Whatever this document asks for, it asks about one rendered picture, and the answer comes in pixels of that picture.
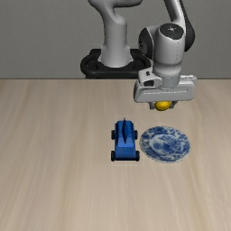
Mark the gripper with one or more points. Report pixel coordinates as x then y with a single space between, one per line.
164 91

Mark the yellow lemon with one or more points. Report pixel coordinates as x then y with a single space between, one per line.
162 105

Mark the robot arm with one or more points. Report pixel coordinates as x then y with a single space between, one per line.
115 39

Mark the blue and white plate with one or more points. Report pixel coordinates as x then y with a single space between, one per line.
164 144

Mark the blue toy car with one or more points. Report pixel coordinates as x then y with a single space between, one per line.
124 143

